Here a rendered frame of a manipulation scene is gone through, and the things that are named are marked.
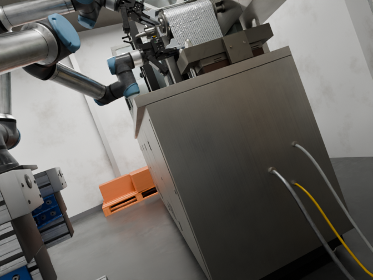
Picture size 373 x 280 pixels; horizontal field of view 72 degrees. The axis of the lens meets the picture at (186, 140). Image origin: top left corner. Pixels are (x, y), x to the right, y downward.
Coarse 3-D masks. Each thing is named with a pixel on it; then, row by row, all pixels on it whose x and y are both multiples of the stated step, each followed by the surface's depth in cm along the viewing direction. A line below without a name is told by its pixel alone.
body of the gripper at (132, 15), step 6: (120, 0) 119; (126, 0) 120; (132, 0) 119; (144, 0) 120; (120, 6) 120; (126, 6) 120; (132, 6) 119; (138, 6) 121; (132, 12) 119; (132, 18) 124; (138, 18) 122
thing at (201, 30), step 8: (208, 16) 125; (184, 24) 123; (192, 24) 124; (200, 24) 124; (208, 24) 125; (216, 24) 126; (176, 32) 122; (184, 32) 123; (192, 32) 123; (200, 32) 124; (208, 32) 125; (216, 32) 126; (176, 40) 122; (184, 40) 123; (192, 40) 123; (200, 40) 124; (208, 40) 125
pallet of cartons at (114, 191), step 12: (144, 168) 408; (120, 180) 408; (132, 180) 393; (144, 180) 382; (108, 192) 401; (120, 192) 406; (132, 192) 406; (156, 192) 389; (108, 204) 372; (120, 204) 400; (132, 204) 374
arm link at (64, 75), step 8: (32, 64) 81; (56, 64) 91; (32, 72) 85; (40, 72) 86; (48, 72) 89; (56, 72) 92; (64, 72) 95; (72, 72) 98; (56, 80) 95; (64, 80) 96; (72, 80) 99; (80, 80) 102; (88, 80) 106; (72, 88) 102; (80, 88) 104; (88, 88) 106; (96, 88) 110; (104, 88) 114; (96, 96) 112; (104, 96) 115; (112, 96) 117; (104, 104) 121
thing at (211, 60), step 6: (258, 42) 110; (252, 48) 109; (258, 48) 110; (222, 54) 106; (258, 54) 110; (204, 60) 104; (210, 60) 105; (216, 60) 105; (222, 60) 106; (228, 60) 107; (198, 66) 109; (204, 66) 104; (210, 66) 105; (216, 66) 106; (222, 66) 106; (198, 72) 112; (204, 72) 106
